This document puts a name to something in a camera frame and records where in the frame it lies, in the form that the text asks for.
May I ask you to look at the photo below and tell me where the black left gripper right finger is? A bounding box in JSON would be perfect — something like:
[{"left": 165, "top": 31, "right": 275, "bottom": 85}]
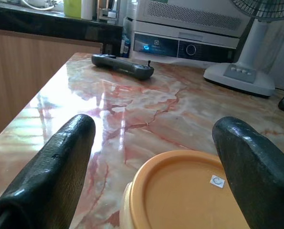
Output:
[{"left": 211, "top": 116, "right": 284, "bottom": 229}]

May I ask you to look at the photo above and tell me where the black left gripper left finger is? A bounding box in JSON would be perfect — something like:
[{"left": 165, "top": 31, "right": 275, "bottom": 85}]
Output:
[{"left": 0, "top": 114, "right": 96, "bottom": 229}]

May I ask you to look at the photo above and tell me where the orange lidded plastic container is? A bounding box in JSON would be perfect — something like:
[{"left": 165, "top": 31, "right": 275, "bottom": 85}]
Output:
[{"left": 119, "top": 149, "right": 250, "bottom": 229}]

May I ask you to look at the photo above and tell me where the light wooden cabinet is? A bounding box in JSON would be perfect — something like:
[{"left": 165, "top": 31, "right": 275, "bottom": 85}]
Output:
[{"left": 0, "top": 27, "right": 104, "bottom": 145}]

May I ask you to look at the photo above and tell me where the white table fan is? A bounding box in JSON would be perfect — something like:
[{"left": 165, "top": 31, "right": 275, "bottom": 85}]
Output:
[{"left": 203, "top": 0, "right": 284, "bottom": 97}]

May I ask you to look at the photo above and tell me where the black handheld controller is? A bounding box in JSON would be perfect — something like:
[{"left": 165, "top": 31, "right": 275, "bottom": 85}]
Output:
[{"left": 91, "top": 53, "right": 155, "bottom": 81}]

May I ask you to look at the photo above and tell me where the black stone countertop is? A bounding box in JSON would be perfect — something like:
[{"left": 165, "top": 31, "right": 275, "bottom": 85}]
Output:
[{"left": 0, "top": 4, "right": 124, "bottom": 57}]

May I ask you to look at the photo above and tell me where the white Electrolux appliance black panel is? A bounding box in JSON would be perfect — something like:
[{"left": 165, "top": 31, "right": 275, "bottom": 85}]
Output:
[{"left": 129, "top": 16, "right": 242, "bottom": 65}]

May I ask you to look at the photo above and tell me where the green plastic container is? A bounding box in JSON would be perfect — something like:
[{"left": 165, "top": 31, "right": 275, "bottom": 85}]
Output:
[{"left": 63, "top": 0, "right": 83, "bottom": 19}]

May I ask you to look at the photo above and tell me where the white plastic bottle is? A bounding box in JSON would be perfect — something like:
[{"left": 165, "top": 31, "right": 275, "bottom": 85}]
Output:
[{"left": 81, "top": 0, "right": 97, "bottom": 21}]

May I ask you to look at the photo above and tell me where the white appliance with perforated grille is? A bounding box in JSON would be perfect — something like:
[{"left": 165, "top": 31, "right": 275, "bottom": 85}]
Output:
[{"left": 134, "top": 0, "right": 253, "bottom": 38}]

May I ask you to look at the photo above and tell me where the white curved hose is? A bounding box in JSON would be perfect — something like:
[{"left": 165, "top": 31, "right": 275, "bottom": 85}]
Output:
[{"left": 21, "top": 0, "right": 54, "bottom": 10}]

